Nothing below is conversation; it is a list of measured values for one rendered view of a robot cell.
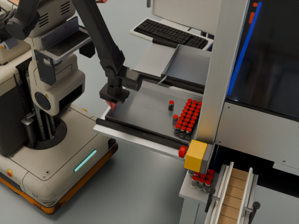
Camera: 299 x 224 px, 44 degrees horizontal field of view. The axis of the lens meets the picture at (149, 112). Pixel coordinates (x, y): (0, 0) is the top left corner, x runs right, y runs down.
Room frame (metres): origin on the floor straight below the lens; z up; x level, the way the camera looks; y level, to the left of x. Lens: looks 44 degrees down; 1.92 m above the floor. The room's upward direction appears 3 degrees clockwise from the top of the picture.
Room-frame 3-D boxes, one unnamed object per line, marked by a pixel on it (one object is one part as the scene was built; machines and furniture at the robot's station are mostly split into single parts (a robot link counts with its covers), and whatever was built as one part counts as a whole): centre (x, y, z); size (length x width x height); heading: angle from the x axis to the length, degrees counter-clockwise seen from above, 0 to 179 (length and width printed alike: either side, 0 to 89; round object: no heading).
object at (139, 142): (1.23, -0.12, 0.87); 0.70 x 0.48 x 0.02; 161
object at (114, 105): (1.07, 0.15, 0.95); 0.07 x 0.07 x 0.09; 70
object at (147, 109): (1.08, -0.03, 0.90); 0.34 x 0.26 x 0.04; 70
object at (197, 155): (0.77, -0.17, 1.00); 0.08 x 0.07 x 0.07; 71
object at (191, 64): (1.36, -0.24, 0.90); 0.34 x 0.26 x 0.04; 71
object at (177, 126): (1.04, -0.14, 0.90); 0.18 x 0.02 x 0.05; 160
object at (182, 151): (0.78, -0.12, 0.99); 0.04 x 0.04 x 0.04; 71
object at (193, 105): (1.03, -0.16, 0.90); 0.18 x 0.02 x 0.05; 160
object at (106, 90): (1.06, 0.14, 1.02); 0.10 x 0.07 x 0.07; 70
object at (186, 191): (0.74, -0.20, 0.87); 0.14 x 0.13 x 0.02; 71
